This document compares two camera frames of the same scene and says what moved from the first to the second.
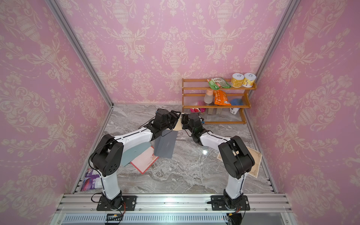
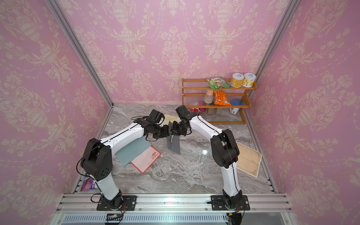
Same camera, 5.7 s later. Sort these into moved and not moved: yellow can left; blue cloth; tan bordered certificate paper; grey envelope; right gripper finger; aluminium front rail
Moved: grey envelope; right gripper finger
Not moved: yellow can left; tan bordered certificate paper; blue cloth; aluminium front rail
